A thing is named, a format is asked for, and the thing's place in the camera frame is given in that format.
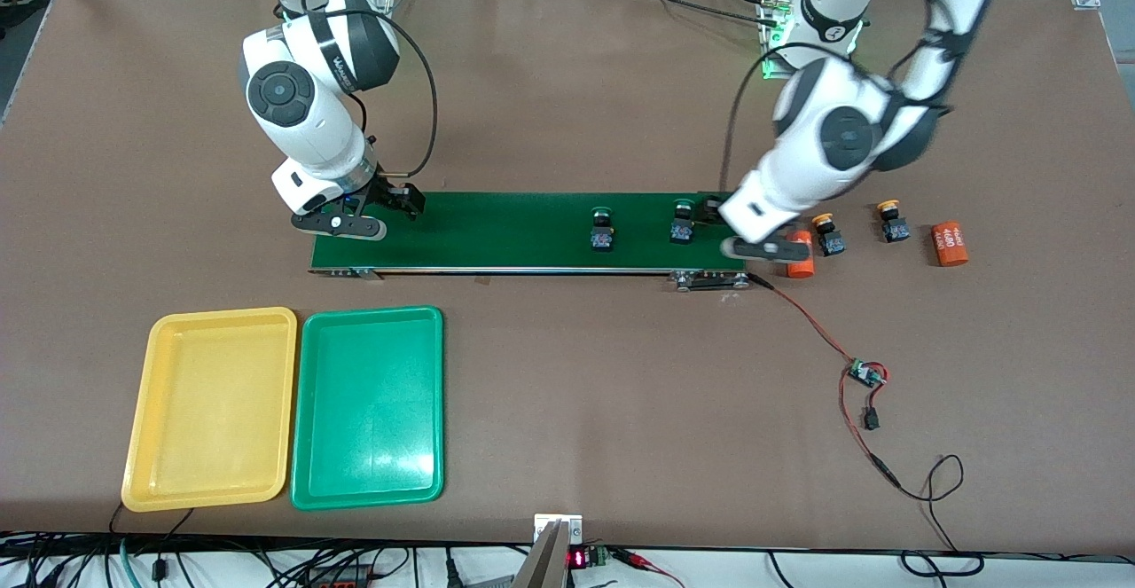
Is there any orange cylindrical battery cell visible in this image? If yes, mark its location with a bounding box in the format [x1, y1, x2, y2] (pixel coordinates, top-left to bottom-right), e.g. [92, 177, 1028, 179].
[786, 231, 816, 279]
[930, 221, 970, 268]

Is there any yellow push button switch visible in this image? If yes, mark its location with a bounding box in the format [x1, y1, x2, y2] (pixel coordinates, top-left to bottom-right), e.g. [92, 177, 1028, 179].
[876, 200, 912, 244]
[811, 213, 846, 258]

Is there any green conveyor belt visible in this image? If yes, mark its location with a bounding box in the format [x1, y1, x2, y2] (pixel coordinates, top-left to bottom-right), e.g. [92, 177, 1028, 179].
[308, 189, 750, 292]

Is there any green plastic tray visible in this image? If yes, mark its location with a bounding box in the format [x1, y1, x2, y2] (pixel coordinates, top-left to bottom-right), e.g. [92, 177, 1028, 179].
[290, 305, 445, 512]

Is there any yellow plastic tray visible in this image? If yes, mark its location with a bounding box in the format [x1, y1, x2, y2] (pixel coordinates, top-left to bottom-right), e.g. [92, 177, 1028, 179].
[121, 307, 299, 514]

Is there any red clip lead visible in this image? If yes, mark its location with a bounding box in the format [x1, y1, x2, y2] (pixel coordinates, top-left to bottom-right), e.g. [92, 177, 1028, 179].
[610, 548, 685, 588]

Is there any black power strip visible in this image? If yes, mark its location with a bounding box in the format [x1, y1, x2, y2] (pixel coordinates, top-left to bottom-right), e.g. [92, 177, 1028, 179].
[301, 566, 378, 588]

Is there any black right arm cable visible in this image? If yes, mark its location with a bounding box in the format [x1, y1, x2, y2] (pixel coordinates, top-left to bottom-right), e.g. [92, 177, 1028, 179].
[297, 0, 440, 176]

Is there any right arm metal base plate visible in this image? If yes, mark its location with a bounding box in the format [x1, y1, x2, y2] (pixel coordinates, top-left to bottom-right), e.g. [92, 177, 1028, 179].
[293, 0, 395, 73]

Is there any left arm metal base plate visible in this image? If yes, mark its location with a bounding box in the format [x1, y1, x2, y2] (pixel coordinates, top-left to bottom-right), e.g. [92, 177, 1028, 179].
[758, 0, 799, 79]

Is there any black table cable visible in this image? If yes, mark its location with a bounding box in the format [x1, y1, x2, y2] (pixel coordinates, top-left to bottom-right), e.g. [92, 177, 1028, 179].
[612, 0, 781, 30]

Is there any thin black looped cable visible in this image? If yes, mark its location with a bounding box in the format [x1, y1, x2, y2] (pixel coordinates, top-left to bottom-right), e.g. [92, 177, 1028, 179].
[894, 454, 966, 553]

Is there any grey camera stand bracket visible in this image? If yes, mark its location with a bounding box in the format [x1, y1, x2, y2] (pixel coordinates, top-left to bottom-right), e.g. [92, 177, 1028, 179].
[514, 514, 583, 588]

